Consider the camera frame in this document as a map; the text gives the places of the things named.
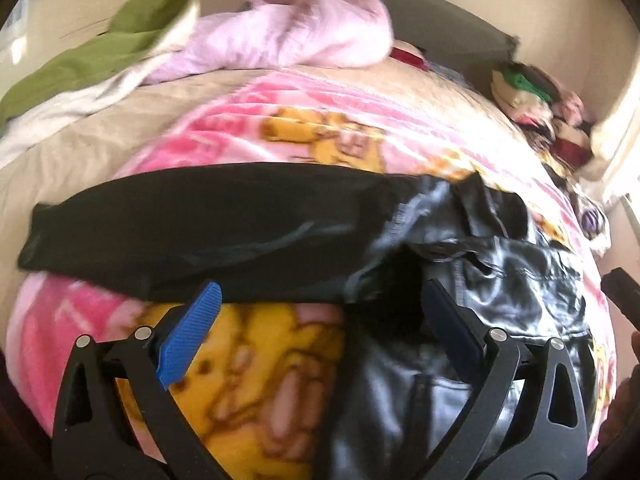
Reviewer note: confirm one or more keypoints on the pink printed blanket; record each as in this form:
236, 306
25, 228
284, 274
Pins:
240, 120

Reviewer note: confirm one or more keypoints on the pile of folded clothes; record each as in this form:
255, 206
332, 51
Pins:
540, 105

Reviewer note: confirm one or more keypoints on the green cloth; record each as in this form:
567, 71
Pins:
100, 55

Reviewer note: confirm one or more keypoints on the purple cloth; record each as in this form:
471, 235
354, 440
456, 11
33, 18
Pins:
592, 222

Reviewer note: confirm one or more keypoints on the lilac comforter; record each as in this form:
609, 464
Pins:
300, 30

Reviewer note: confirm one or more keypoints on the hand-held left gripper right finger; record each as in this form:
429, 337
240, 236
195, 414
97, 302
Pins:
450, 327

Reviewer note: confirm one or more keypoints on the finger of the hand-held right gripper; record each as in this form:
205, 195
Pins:
622, 292

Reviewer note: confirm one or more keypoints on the red pillow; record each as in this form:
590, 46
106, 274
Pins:
407, 56

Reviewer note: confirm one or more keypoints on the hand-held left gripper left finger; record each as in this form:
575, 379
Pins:
190, 327

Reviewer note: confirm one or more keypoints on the cream curtain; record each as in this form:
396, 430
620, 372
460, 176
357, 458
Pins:
617, 135

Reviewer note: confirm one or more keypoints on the grey headboard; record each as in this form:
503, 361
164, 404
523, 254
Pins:
425, 15

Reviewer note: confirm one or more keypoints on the black leather jacket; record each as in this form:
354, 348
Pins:
210, 230

